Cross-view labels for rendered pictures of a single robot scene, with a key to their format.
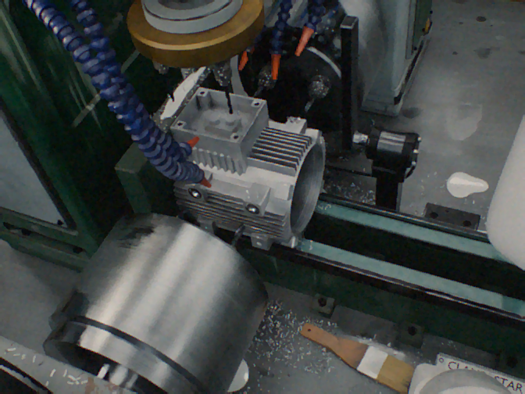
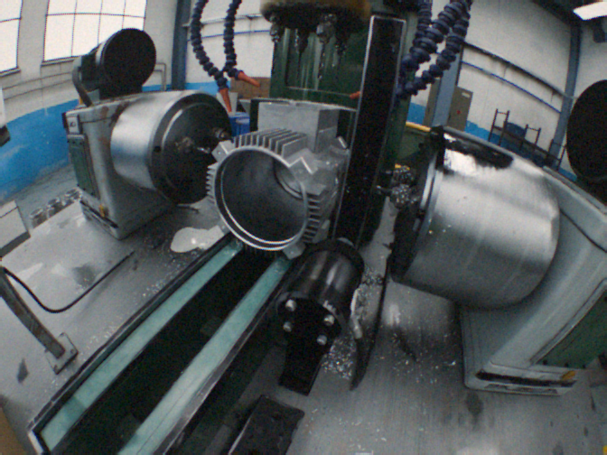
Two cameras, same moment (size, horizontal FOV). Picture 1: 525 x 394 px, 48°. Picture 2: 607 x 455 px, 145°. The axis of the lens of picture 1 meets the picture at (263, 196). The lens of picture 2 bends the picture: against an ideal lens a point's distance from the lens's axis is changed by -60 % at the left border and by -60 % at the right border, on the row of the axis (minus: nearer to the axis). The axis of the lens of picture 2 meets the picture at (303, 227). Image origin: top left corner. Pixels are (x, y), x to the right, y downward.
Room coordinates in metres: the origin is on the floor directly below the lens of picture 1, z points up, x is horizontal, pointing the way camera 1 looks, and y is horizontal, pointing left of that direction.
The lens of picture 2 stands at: (0.63, -0.37, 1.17)
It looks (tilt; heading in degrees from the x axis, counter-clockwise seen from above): 33 degrees down; 77
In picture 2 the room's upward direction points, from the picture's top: 8 degrees clockwise
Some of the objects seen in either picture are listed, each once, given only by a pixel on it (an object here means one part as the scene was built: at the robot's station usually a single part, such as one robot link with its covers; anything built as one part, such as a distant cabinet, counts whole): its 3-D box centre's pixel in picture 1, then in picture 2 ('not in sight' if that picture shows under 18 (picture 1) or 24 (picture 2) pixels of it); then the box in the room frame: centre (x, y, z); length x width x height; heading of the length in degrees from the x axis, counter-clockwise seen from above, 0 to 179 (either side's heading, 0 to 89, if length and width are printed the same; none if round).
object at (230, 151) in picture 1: (222, 130); (300, 125); (0.70, 0.05, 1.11); 0.12 x 0.11 x 0.07; 59
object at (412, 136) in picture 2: not in sight; (400, 145); (3.33, 3.72, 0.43); 1.20 x 0.94 x 0.85; 156
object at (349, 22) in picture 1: (350, 89); (366, 152); (0.73, -0.17, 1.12); 0.04 x 0.03 x 0.26; 59
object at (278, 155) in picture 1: (252, 175); (285, 181); (0.68, 0.01, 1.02); 0.20 x 0.19 x 0.19; 59
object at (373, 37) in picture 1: (319, 47); (480, 225); (0.96, -0.16, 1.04); 0.41 x 0.25 x 0.25; 149
